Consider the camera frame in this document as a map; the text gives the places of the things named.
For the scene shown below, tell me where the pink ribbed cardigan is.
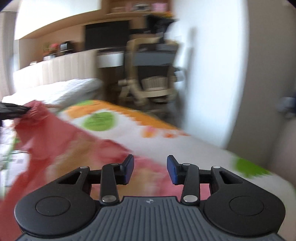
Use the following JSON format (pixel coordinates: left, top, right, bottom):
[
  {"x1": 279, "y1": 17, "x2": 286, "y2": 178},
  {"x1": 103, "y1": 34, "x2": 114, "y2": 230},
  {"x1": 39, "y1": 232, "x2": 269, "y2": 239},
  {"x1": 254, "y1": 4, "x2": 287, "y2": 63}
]
[{"x1": 0, "y1": 99, "x2": 211, "y2": 241}]

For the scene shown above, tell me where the cartoon print bed mat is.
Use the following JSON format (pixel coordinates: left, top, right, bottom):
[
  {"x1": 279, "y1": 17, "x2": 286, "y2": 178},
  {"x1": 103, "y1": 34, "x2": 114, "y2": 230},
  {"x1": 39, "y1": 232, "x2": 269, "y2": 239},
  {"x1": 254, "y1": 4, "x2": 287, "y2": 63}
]
[{"x1": 0, "y1": 99, "x2": 292, "y2": 202}]

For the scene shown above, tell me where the white quilted pillow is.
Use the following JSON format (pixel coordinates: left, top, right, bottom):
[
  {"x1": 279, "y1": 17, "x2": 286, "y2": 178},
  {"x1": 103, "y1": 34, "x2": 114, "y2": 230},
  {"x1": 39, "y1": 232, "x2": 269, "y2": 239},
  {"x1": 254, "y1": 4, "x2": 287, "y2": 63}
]
[{"x1": 42, "y1": 78, "x2": 103, "y2": 108}]

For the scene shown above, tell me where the potted red flower plant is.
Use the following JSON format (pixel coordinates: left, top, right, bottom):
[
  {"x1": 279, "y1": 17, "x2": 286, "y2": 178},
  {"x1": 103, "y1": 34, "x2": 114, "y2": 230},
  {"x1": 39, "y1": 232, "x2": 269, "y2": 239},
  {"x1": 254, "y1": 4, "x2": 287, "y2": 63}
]
[{"x1": 43, "y1": 43, "x2": 59, "y2": 56}]

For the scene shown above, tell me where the beige padded headboard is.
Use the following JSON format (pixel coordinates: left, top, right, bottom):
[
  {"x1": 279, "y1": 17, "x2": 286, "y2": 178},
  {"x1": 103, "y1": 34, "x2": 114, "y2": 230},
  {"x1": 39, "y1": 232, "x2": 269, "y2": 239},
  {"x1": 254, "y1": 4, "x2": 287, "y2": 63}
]
[{"x1": 14, "y1": 49, "x2": 97, "y2": 87}]

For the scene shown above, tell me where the black kettle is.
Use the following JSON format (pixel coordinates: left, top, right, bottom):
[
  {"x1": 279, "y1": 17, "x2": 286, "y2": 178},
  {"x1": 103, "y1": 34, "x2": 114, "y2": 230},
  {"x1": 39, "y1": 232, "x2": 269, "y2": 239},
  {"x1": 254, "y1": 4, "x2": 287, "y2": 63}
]
[{"x1": 60, "y1": 41, "x2": 73, "y2": 52}]

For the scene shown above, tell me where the white desk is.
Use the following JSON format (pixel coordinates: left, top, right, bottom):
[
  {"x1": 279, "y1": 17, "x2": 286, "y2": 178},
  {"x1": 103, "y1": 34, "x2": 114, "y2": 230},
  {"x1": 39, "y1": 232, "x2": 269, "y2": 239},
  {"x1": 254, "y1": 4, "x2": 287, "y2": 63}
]
[{"x1": 96, "y1": 49, "x2": 125, "y2": 68}]

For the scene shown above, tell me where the beige mesh office chair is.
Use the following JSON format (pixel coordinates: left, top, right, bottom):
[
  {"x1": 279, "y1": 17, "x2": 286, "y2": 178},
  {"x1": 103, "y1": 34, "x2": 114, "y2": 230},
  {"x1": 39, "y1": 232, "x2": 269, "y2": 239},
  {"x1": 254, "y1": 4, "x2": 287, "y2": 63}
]
[{"x1": 118, "y1": 37, "x2": 179, "y2": 106}]

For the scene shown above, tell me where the grey plush toy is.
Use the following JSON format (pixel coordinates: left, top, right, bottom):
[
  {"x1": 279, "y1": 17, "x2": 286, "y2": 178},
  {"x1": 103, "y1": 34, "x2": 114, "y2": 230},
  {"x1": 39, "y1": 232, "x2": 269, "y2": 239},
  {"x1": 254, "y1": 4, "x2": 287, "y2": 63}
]
[{"x1": 276, "y1": 97, "x2": 296, "y2": 118}]

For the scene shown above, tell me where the black monitor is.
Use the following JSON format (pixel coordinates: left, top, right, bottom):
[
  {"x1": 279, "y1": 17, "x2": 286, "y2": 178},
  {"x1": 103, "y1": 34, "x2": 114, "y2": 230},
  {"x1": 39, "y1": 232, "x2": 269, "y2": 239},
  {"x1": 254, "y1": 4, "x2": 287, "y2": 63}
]
[{"x1": 84, "y1": 21, "x2": 130, "y2": 50}]

